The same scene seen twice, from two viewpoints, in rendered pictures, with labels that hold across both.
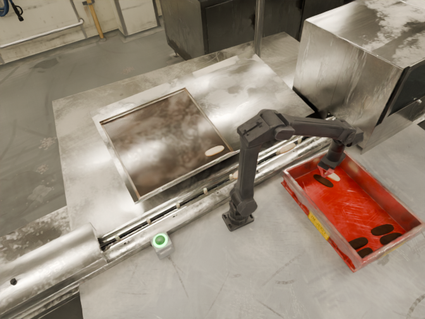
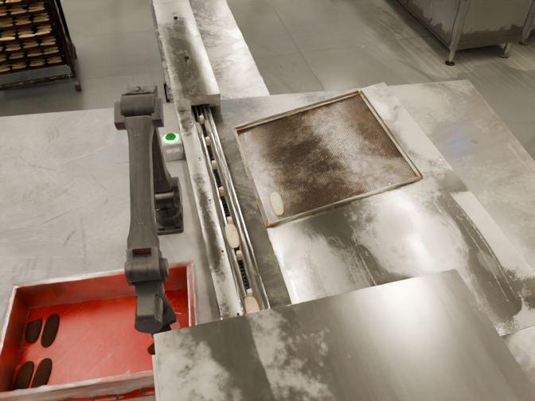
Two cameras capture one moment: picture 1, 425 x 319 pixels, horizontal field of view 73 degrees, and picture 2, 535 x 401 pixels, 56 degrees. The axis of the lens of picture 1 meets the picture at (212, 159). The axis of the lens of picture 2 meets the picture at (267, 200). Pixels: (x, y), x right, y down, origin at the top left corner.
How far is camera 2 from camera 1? 1.60 m
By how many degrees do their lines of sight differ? 65
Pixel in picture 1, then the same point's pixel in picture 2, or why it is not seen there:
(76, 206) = (265, 100)
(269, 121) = (133, 95)
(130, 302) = not seen: hidden behind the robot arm
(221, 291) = (100, 186)
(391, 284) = not seen: outside the picture
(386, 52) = (225, 341)
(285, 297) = (56, 232)
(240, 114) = (345, 251)
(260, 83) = not seen: hidden behind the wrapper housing
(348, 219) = (86, 340)
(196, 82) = (439, 195)
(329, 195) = (136, 338)
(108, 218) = (235, 120)
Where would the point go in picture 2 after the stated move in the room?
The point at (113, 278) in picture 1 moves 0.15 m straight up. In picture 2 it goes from (166, 121) to (161, 88)
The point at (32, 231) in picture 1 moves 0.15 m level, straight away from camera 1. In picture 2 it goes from (250, 78) to (275, 67)
